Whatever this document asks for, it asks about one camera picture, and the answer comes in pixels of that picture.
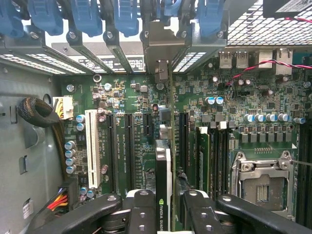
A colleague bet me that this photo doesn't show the socket locking lever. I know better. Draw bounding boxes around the socket locking lever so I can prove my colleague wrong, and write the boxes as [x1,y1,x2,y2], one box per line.
[289,159,312,167]

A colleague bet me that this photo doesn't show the metal CPU socket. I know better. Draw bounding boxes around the metal CPU socket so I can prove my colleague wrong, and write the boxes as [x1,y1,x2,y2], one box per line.
[230,150,299,220]

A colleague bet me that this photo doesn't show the red black twisted wire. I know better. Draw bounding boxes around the red black twisted wire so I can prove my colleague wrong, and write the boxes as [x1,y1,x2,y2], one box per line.
[225,16,312,100]

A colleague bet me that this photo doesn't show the black grey PC case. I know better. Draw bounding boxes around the black grey PC case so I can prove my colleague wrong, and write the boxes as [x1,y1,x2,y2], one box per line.
[0,0,312,234]

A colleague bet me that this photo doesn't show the grey power supply unit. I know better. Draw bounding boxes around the grey power supply unit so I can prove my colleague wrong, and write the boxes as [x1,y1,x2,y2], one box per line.
[0,63,61,234]

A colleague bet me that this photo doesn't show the white PCI expansion slot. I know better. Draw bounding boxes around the white PCI expansion slot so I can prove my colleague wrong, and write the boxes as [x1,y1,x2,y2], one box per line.
[84,109,101,190]

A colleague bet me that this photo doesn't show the white power connector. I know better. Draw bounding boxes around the white power connector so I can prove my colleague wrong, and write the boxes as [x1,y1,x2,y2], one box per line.
[52,96,74,120]

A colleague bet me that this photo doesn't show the RAM slot black clips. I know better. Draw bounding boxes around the RAM slot black clips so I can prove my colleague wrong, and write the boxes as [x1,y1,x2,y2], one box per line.
[226,121,233,195]
[210,121,219,198]
[298,121,307,220]

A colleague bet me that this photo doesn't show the blue card retention latch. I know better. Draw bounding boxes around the blue card retention latch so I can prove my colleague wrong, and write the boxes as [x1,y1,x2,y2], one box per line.
[112,0,140,38]
[68,0,103,38]
[163,0,182,18]
[0,0,25,39]
[195,0,225,39]
[27,0,64,36]

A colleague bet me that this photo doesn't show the black connector coloured wires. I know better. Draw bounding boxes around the black connector coloured wires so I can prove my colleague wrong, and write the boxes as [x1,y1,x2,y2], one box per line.
[46,177,79,216]

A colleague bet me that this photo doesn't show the green motherboard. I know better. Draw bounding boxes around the green motherboard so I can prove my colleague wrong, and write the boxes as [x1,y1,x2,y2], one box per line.
[52,55,312,234]

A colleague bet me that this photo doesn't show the black sleeved wire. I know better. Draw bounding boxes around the black sleeved wire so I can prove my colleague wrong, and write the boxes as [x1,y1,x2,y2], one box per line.
[16,97,60,129]

